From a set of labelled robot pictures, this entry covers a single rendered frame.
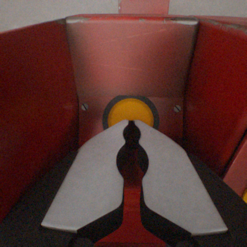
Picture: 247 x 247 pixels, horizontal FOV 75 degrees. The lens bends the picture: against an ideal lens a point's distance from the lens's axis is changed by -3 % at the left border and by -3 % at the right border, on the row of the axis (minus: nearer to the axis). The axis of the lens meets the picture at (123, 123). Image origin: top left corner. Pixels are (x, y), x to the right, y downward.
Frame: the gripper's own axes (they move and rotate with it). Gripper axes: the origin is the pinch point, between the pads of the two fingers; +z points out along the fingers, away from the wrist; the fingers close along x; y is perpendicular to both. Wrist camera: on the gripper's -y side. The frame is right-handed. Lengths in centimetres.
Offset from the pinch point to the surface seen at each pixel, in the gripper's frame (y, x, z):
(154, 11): -11, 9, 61
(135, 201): 17.5, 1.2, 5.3
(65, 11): -11, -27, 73
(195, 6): -13, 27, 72
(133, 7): -12, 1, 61
